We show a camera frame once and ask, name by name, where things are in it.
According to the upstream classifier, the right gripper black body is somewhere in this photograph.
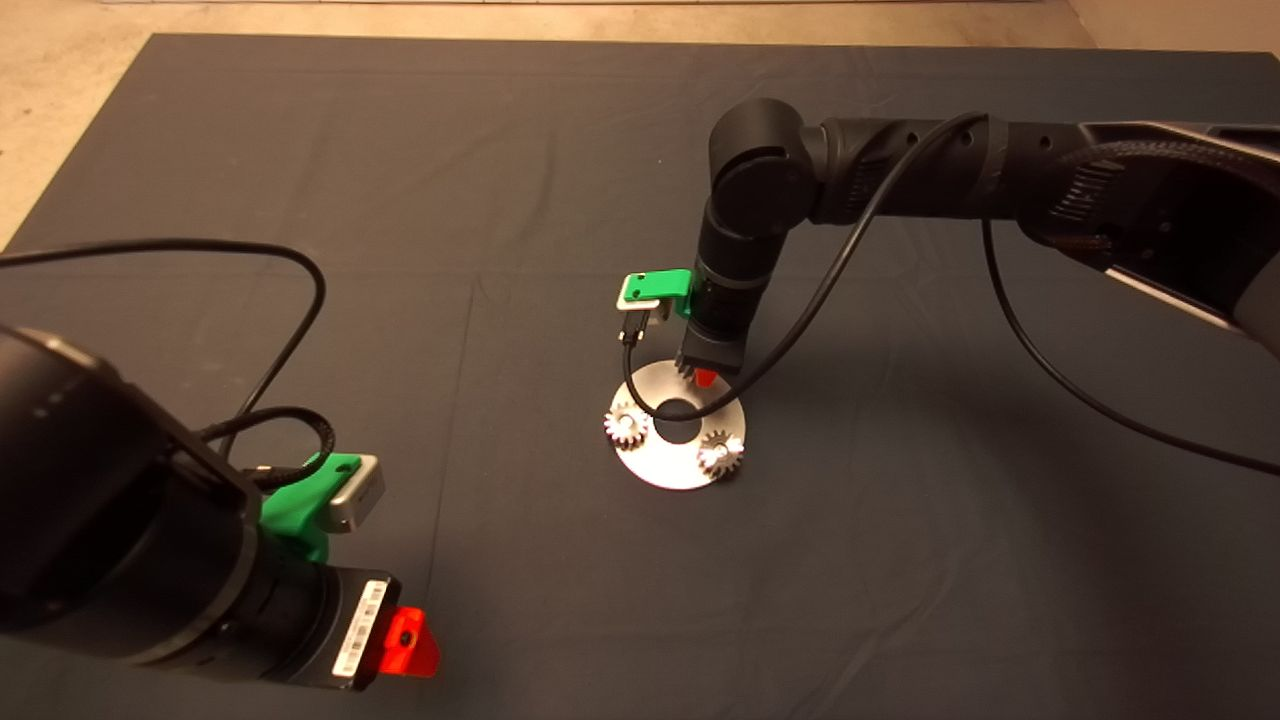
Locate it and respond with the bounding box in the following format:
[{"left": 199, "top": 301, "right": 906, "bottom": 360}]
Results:
[{"left": 676, "top": 330, "right": 748, "bottom": 380}]

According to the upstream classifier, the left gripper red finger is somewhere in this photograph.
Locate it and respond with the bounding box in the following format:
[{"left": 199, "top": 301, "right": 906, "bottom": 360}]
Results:
[{"left": 382, "top": 603, "right": 442, "bottom": 679}]

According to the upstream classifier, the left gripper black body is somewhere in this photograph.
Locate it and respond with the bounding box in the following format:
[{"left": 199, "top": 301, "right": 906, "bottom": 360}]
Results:
[{"left": 296, "top": 565, "right": 403, "bottom": 693}]

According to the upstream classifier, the round metal carrier plate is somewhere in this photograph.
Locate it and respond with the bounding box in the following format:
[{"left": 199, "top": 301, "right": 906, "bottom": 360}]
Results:
[{"left": 611, "top": 361, "right": 749, "bottom": 491}]

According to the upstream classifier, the dark grey table cloth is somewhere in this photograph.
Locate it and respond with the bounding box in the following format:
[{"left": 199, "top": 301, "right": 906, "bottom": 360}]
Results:
[{"left": 0, "top": 33, "right": 1280, "bottom": 720}]

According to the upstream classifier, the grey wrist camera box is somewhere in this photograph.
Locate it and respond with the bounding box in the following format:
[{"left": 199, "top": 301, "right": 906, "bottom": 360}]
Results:
[
  {"left": 325, "top": 452, "right": 387, "bottom": 532},
  {"left": 614, "top": 294, "right": 674, "bottom": 327}
]

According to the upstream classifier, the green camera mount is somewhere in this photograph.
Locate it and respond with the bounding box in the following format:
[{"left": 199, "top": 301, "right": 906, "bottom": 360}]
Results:
[
  {"left": 616, "top": 267, "right": 695, "bottom": 322},
  {"left": 258, "top": 450, "right": 363, "bottom": 563}
]

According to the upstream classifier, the black camera cable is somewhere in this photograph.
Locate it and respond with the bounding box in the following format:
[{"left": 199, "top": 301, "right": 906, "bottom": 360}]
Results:
[{"left": 619, "top": 110, "right": 1280, "bottom": 477}]

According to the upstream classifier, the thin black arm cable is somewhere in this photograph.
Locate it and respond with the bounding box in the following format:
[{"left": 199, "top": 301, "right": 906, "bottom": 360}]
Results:
[{"left": 0, "top": 236, "right": 339, "bottom": 491}]

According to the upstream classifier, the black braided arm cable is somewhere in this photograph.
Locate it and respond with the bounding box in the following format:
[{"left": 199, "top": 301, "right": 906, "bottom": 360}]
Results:
[{"left": 1050, "top": 138, "right": 1280, "bottom": 201}]

